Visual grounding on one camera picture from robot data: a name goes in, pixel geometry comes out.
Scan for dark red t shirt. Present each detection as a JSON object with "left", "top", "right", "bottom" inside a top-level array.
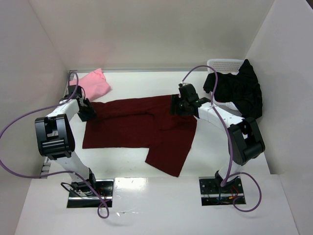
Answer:
[{"left": 82, "top": 95, "right": 197, "bottom": 177}]

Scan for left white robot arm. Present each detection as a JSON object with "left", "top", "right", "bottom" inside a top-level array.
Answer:
[{"left": 35, "top": 85, "right": 96, "bottom": 196}]

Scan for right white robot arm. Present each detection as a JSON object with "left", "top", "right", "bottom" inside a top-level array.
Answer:
[{"left": 170, "top": 83, "right": 266, "bottom": 188}]

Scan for pink folded t shirt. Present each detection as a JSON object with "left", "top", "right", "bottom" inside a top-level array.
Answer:
[{"left": 79, "top": 68, "right": 111, "bottom": 101}]

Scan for white plastic basket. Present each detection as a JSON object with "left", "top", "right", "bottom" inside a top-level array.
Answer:
[{"left": 207, "top": 59, "right": 244, "bottom": 111}]

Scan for black t shirt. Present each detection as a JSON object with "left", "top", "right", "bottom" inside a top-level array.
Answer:
[{"left": 203, "top": 59, "right": 263, "bottom": 119}]

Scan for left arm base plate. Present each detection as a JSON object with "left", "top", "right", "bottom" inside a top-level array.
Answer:
[{"left": 61, "top": 179, "right": 114, "bottom": 209}]

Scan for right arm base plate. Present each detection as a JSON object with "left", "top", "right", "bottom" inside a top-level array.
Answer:
[{"left": 199, "top": 177, "right": 246, "bottom": 206}]

